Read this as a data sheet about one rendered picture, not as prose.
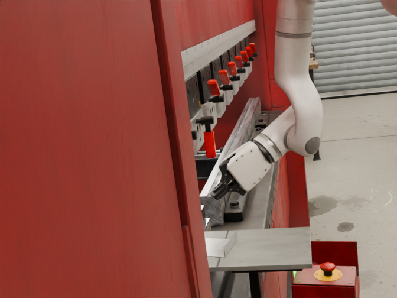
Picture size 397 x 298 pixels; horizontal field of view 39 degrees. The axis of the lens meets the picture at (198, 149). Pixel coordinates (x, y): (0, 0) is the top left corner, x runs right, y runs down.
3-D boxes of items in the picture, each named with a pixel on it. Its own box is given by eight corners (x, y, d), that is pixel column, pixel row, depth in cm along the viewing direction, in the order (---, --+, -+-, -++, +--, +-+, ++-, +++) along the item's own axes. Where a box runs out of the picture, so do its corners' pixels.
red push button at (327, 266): (335, 280, 143) (334, 268, 142) (319, 280, 144) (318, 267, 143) (336, 273, 146) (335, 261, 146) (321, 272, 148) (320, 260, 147)
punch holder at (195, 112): (195, 155, 123) (186, 81, 119) (158, 158, 125) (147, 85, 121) (206, 139, 137) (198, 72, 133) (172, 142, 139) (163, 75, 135)
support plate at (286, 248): (312, 268, 105) (311, 264, 104) (176, 273, 110) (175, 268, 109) (310, 230, 122) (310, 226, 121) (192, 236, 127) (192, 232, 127)
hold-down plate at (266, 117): (266, 129, 277) (266, 123, 276) (255, 130, 278) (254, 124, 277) (269, 117, 306) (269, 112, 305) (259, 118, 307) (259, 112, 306)
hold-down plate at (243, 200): (243, 221, 163) (241, 211, 162) (224, 222, 164) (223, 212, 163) (251, 188, 191) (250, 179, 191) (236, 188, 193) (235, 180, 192)
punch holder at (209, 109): (209, 135, 142) (201, 70, 138) (176, 137, 144) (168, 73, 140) (217, 122, 156) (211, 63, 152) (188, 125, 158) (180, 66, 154)
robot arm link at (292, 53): (338, 37, 131) (326, 156, 143) (297, 25, 144) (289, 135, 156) (308, 41, 127) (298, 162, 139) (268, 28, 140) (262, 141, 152)
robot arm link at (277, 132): (288, 162, 146) (267, 149, 154) (323, 129, 148) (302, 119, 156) (275, 141, 141) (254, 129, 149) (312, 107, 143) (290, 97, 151)
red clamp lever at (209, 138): (217, 158, 127) (212, 116, 125) (199, 159, 128) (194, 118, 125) (218, 156, 129) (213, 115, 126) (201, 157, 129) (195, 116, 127)
